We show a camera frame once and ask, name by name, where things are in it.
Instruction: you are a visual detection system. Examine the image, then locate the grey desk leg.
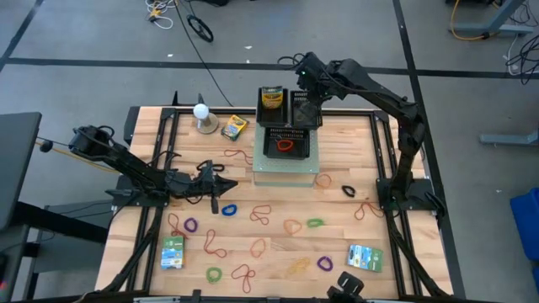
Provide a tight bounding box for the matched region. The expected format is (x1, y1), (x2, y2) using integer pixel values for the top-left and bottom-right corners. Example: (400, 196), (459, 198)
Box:
(452, 0), (535, 37)

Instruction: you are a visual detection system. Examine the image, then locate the dark desk top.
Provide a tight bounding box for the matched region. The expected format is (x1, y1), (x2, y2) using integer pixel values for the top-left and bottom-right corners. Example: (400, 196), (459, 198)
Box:
(0, 111), (43, 231)

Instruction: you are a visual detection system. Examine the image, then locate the blue plastic bin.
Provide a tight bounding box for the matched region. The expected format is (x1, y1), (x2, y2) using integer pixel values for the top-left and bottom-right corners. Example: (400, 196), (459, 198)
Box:
(509, 192), (539, 263)

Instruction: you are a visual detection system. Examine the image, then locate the white floor cable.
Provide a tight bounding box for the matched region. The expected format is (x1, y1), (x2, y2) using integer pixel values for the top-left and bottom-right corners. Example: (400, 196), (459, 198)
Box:
(145, 0), (176, 30)

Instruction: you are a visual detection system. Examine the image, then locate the green blue card pack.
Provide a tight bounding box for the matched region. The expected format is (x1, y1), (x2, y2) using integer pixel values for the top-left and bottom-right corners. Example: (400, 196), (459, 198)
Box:
(346, 244), (386, 274)
(160, 235), (186, 271)

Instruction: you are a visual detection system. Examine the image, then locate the black slotted plastic basket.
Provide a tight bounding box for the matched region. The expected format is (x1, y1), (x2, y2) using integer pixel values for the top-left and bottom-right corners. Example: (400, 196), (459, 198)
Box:
(262, 126), (312, 161)
(289, 89), (324, 130)
(255, 86), (291, 128)

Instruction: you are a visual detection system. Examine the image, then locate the yellow green crayon box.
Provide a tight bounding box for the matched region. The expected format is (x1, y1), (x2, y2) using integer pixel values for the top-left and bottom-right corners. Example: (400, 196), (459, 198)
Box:
(220, 114), (251, 142)
(260, 85), (285, 111)

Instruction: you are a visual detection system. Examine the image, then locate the yellow floor cable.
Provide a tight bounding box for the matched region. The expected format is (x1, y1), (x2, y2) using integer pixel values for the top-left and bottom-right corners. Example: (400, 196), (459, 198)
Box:
(35, 141), (122, 175)
(449, 0), (490, 43)

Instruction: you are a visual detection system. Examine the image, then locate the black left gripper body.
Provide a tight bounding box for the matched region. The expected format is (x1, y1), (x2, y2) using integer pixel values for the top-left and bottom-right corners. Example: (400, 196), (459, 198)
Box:
(168, 162), (220, 215)

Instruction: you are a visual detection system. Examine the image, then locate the black leader arm handle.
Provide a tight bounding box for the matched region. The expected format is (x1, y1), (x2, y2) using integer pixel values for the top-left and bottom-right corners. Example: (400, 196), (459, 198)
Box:
(326, 270), (366, 303)

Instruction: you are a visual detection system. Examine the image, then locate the black floor cable loop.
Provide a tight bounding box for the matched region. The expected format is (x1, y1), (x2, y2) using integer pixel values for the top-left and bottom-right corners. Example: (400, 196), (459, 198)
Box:
(185, 13), (215, 44)

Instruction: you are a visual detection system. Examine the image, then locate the grey desk foot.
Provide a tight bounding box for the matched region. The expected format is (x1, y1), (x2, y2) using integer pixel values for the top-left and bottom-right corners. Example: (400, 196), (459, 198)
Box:
(478, 129), (539, 148)

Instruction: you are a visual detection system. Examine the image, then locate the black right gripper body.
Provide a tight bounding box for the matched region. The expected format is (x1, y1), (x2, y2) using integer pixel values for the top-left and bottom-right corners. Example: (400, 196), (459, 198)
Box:
(296, 77), (328, 106)

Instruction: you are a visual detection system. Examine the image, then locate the white bulb lamp wooden base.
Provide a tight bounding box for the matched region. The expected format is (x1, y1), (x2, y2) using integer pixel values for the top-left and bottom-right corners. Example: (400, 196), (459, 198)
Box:
(192, 102), (221, 136)

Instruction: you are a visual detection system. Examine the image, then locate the black floor cable bundle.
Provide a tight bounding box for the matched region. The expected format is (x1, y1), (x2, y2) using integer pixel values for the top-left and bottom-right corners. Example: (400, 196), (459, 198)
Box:
(504, 33), (539, 86)

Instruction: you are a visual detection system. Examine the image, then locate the pale green perforated shelf riser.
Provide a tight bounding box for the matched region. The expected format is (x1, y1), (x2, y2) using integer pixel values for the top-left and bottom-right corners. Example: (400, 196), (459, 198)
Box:
(251, 109), (321, 189)

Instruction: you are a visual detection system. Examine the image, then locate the black desk frame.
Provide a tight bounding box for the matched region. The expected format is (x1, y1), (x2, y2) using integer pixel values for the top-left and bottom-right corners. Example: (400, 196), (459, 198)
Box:
(0, 200), (111, 303)

